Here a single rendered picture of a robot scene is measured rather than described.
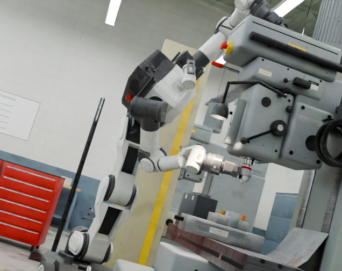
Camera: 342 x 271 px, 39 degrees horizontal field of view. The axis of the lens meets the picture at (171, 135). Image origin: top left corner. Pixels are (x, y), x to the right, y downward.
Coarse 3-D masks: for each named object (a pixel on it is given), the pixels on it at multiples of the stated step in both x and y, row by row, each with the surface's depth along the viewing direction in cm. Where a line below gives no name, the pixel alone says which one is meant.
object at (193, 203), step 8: (184, 192) 274; (192, 192) 269; (184, 200) 271; (192, 200) 261; (200, 200) 256; (208, 200) 257; (216, 200) 259; (184, 208) 267; (192, 208) 257; (200, 208) 255; (208, 208) 257; (200, 216) 255; (176, 224) 270
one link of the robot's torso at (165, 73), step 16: (144, 64) 230; (160, 64) 236; (128, 80) 235; (144, 80) 231; (160, 80) 230; (176, 80) 236; (128, 96) 238; (144, 96) 231; (160, 96) 227; (176, 96) 230; (192, 96) 241; (176, 112) 231
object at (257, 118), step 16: (256, 96) 209; (272, 96) 210; (288, 96) 212; (256, 112) 208; (272, 112) 209; (288, 112) 211; (240, 128) 211; (256, 128) 207; (240, 144) 206; (256, 144) 206; (272, 144) 208; (272, 160) 208
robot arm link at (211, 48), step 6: (222, 18) 249; (216, 30) 252; (216, 36) 251; (222, 36) 250; (210, 42) 250; (216, 42) 250; (204, 48) 250; (210, 48) 250; (216, 48) 250; (210, 54) 250; (216, 54) 252; (210, 60) 252
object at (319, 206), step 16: (336, 144) 221; (304, 176) 241; (320, 176) 226; (336, 176) 212; (304, 192) 235; (320, 192) 221; (336, 192) 208; (304, 208) 230; (320, 208) 217; (336, 208) 205; (304, 224) 226; (320, 224) 212; (336, 224) 201; (336, 240) 197; (320, 256) 204; (336, 256) 196
